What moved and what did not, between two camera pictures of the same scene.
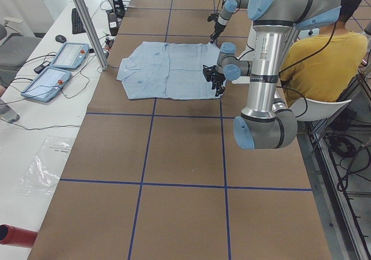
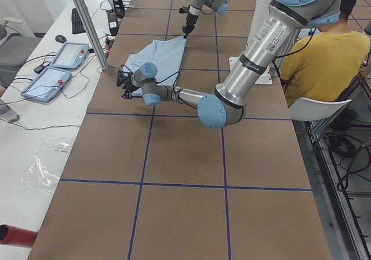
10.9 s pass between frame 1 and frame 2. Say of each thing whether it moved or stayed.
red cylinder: stayed
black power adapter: stayed
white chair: stayed
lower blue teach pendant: stayed
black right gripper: moved
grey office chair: stayed
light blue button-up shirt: moved
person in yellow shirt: stayed
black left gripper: moved
